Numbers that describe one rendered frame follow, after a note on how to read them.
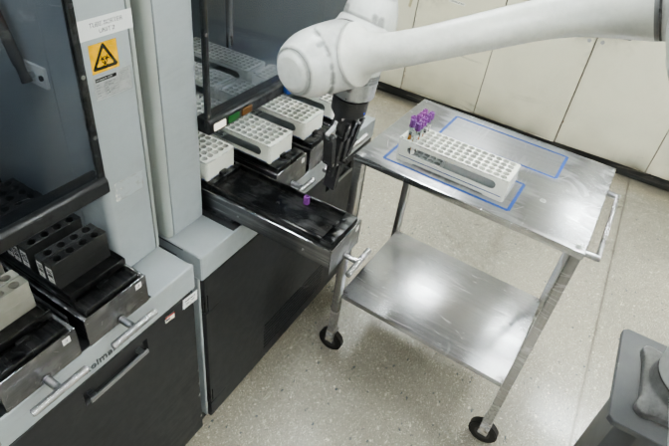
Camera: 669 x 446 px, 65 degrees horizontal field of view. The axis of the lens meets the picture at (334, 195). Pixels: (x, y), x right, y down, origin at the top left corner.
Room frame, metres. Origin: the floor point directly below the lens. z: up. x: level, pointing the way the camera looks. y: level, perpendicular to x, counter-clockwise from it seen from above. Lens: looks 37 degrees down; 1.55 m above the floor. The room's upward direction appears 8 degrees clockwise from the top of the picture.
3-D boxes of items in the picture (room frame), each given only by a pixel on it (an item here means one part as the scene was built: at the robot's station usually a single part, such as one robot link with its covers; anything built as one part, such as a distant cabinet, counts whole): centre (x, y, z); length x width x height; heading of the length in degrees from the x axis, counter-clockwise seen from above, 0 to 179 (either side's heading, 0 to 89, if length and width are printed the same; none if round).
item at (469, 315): (1.23, -0.41, 0.41); 0.67 x 0.46 x 0.82; 62
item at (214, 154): (1.08, 0.41, 0.83); 0.30 x 0.10 x 0.06; 64
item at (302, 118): (1.32, 0.21, 0.83); 0.30 x 0.10 x 0.06; 64
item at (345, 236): (1.00, 0.25, 0.78); 0.73 x 0.14 x 0.09; 64
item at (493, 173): (1.15, -0.30, 0.85); 0.30 x 0.10 x 0.06; 62
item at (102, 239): (0.64, 0.44, 0.85); 0.12 x 0.02 x 0.06; 154
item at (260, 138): (1.19, 0.28, 0.83); 0.30 x 0.10 x 0.06; 64
